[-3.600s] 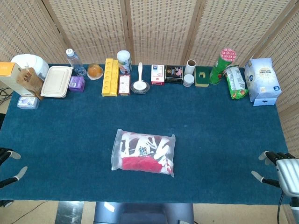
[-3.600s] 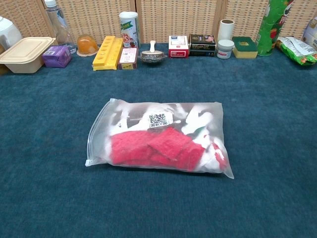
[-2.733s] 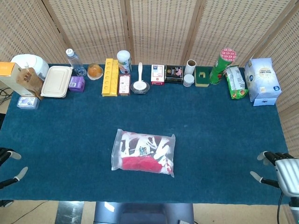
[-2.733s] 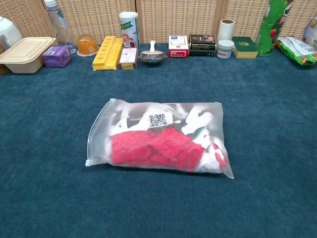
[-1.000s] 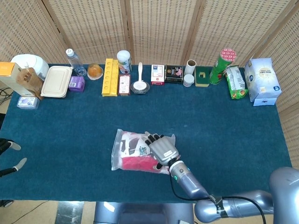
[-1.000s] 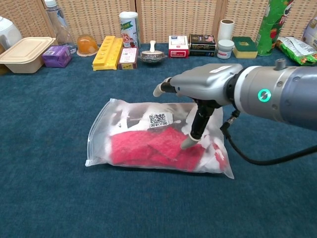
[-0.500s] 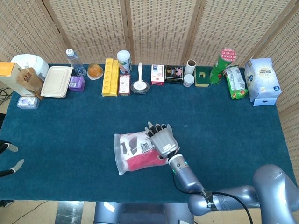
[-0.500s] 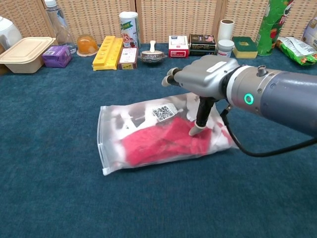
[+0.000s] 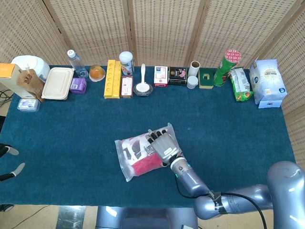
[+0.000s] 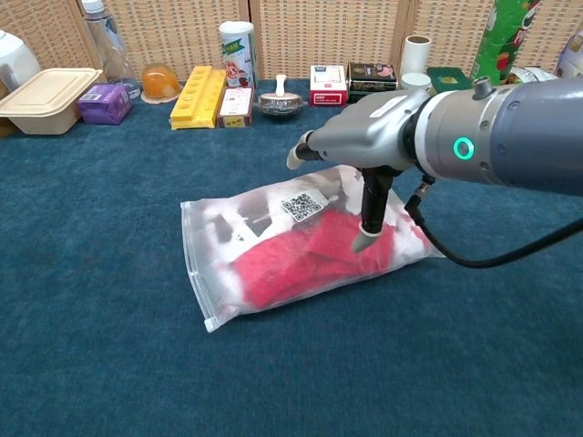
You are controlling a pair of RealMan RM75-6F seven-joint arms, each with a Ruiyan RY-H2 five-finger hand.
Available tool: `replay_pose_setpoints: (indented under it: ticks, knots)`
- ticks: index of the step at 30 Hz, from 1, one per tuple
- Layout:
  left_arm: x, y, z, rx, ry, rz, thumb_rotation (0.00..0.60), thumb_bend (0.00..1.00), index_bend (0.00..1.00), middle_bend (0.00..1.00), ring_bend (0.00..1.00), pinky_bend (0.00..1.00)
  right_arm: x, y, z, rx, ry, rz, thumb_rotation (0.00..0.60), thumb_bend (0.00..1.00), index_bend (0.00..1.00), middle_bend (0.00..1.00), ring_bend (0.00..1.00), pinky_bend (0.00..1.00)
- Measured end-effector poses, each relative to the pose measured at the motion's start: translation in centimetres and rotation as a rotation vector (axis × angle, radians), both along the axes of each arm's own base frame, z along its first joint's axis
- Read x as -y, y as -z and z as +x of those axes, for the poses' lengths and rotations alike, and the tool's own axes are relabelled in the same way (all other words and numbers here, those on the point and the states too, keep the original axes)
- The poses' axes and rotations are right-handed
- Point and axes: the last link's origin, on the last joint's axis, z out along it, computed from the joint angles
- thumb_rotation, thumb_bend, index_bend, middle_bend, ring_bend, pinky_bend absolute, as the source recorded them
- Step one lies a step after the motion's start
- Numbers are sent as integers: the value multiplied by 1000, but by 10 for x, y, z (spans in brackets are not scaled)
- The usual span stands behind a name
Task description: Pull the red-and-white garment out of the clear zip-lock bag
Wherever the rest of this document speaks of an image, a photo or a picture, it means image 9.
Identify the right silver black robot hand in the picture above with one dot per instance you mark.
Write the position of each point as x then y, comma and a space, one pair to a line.
164, 145

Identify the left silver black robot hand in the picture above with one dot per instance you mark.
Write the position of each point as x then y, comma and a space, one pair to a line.
12, 150

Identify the translucent frosted zip bag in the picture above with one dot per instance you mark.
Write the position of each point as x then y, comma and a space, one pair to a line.
122, 157

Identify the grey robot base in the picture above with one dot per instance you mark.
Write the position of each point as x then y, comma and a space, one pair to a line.
143, 218

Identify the green white snack bag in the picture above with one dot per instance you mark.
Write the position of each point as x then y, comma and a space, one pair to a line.
240, 83

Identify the clear box with blue label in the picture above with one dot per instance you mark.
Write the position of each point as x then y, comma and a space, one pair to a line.
28, 105

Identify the black caster wheel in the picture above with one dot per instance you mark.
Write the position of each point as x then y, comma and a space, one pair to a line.
6, 208

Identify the dark patterned bowl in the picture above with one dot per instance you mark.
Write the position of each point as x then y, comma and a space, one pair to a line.
150, 88

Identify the white round jar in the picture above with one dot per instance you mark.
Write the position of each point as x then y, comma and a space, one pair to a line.
192, 82

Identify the red white small box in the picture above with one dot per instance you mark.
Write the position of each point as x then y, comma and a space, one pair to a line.
160, 76

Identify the maroon pink flat box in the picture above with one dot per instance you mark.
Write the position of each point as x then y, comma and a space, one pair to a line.
126, 87

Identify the brown paper pouch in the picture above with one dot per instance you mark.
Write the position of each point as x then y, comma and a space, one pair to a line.
29, 83

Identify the orange white carton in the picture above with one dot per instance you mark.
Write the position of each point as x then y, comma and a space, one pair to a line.
9, 81

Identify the black printed box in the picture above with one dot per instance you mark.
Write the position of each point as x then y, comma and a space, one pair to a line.
177, 76

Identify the white rice spoon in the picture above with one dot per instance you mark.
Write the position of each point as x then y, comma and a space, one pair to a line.
143, 71

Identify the green yellow sponge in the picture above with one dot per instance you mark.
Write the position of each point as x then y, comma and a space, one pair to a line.
206, 78

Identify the white paper roll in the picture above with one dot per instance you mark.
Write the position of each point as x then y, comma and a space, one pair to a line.
193, 69

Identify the beige lidded lunch box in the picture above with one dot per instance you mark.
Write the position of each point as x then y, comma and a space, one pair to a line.
57, 82

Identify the yellow plastic egg tray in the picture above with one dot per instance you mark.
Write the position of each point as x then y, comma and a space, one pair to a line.
112, 81

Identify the white rounded kitchen appliance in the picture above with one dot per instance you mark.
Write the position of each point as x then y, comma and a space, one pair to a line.
35, 65

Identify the grey metal floor plate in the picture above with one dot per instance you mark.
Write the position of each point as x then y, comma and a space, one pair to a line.
71, 217

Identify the white green printed canister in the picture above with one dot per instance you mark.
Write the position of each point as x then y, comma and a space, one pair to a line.
126, 64

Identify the small purple box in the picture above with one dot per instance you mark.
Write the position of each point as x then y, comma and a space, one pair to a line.
78, 85

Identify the green chips can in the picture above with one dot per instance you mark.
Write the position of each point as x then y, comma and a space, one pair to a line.
224, 69

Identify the orange jelly cup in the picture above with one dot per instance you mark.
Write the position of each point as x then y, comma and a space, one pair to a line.
96, 72

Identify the clear plastic water bottle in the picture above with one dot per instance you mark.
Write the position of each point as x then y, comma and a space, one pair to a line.
76, 63

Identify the white cardboard box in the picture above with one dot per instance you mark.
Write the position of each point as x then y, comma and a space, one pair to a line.
269, 104

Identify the woven folding screen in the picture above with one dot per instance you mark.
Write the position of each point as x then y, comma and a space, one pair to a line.
162, 31

